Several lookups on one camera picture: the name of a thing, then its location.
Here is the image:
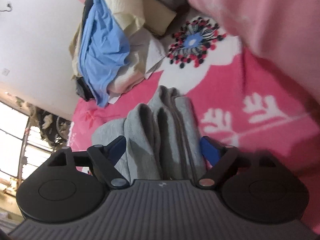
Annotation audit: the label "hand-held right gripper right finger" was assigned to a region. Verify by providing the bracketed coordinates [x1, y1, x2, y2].
[196, 135, 284, 189]

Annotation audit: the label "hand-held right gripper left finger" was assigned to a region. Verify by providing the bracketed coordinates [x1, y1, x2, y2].
[47, 135, 130, 189]

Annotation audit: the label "grey sweatshirt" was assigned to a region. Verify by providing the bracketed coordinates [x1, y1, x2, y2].
[91, 85, 208, 183]

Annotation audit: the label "dark grey garment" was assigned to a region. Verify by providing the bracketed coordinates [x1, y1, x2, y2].
[75, 76, 97, 102]

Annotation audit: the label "pale peach garment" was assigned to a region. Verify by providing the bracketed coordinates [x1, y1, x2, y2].
[106, 65, 145, 98]

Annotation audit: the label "black wheelchair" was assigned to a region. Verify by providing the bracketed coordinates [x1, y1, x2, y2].
[35, 105, 73, 147]

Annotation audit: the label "pink floral bed blanket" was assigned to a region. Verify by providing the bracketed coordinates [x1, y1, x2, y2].
[69, 7, 320, 180]

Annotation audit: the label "white garment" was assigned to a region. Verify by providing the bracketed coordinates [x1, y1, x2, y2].
[144, 39, 167, 79]

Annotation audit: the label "khaki pants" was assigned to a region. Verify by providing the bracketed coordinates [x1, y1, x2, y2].
[69, 22, 87, 78]

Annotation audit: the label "light blue shirt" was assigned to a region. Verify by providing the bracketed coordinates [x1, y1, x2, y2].
[79, 4, 130, 107]

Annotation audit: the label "barred window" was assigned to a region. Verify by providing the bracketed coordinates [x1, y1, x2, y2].
[0, 100, 54, 188]

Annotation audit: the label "light pink quilt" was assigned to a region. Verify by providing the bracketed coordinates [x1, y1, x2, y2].
[139, 0, 320, 105]

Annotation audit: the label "dark navy garment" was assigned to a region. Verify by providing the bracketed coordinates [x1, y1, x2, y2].
[84, 0, 99, 18]

